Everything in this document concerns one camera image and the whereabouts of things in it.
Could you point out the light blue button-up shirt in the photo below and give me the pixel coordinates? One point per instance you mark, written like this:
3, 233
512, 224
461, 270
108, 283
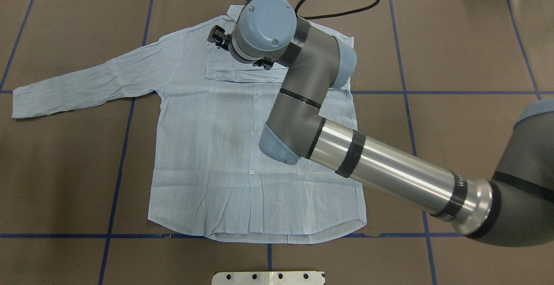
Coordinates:
210, 178

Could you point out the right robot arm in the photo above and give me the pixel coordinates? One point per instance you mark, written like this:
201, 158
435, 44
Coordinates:
512, 209

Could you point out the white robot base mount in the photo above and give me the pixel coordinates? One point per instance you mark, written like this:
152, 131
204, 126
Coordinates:
270, 278

